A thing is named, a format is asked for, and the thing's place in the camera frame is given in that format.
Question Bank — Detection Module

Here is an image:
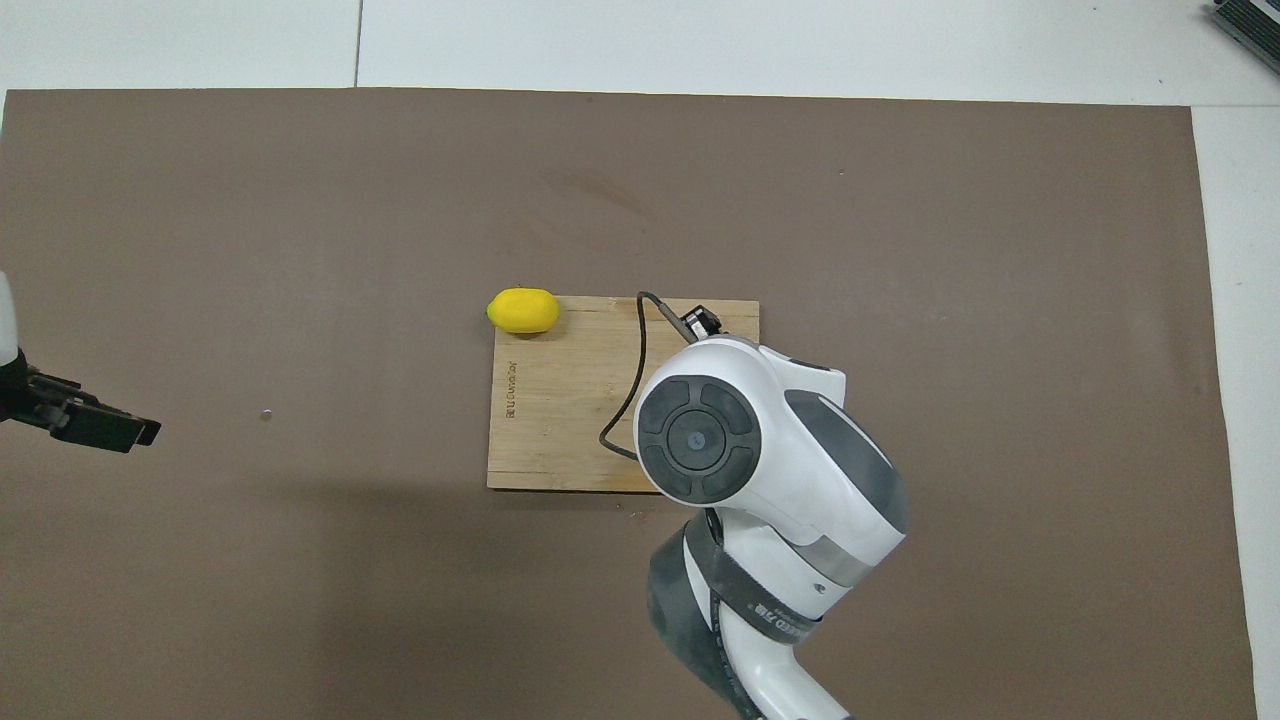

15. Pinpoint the wooden cutting board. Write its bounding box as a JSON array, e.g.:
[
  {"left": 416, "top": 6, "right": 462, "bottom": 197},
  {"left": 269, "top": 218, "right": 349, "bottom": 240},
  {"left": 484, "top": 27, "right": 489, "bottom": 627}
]
[{"left": 487, "top": 295, "right": 761, "bottom": 493}]

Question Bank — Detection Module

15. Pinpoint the yellow lemon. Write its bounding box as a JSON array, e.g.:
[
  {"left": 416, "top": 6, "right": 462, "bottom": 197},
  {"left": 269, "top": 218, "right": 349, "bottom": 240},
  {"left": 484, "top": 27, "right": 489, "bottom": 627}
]
[{"left": 486, "top": 288, "right": 561, "bottom": 336}]

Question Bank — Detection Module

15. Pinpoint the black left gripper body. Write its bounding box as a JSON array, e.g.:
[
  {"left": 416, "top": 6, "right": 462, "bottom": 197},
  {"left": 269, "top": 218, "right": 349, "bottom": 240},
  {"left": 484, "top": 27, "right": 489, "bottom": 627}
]
[{"left": 0, "top": 365, "right": 76, "bottom": 431}]

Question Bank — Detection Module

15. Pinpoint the brown paper table mat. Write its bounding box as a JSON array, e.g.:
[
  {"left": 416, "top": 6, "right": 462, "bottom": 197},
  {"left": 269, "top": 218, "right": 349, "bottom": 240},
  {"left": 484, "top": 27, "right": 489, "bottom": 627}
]
[{"left": 0, "top": 88, "right": 1259, "bottom": 720}]

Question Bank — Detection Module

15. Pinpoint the grey ribbed device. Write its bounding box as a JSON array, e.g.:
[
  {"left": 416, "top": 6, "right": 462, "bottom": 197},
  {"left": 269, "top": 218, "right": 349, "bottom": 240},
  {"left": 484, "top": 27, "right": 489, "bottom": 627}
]
[{"left": 1205, "top": 0, "right": 1280, "bottom": 76}]

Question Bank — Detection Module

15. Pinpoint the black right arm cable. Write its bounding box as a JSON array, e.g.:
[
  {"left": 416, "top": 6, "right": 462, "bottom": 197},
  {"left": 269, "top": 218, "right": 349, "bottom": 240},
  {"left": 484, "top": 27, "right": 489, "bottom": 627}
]
[{"left": 598, "top": 291, "right": 701, "bottom": 463}]

